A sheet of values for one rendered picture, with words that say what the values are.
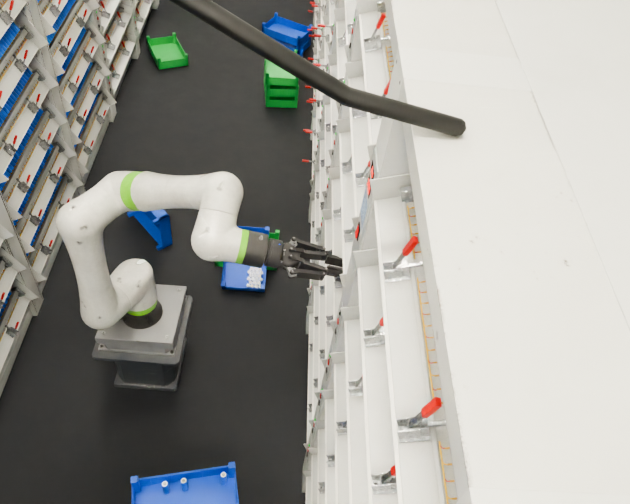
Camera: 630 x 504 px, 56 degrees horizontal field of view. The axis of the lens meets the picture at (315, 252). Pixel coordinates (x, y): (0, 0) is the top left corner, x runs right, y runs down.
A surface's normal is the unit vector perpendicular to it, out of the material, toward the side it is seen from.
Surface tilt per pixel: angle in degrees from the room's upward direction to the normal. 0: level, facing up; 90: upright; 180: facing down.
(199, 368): 0
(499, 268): 0
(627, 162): 0
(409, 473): 19
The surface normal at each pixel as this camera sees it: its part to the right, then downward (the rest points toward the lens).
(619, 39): 0.11, -0.65
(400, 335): -0.22, -0.65
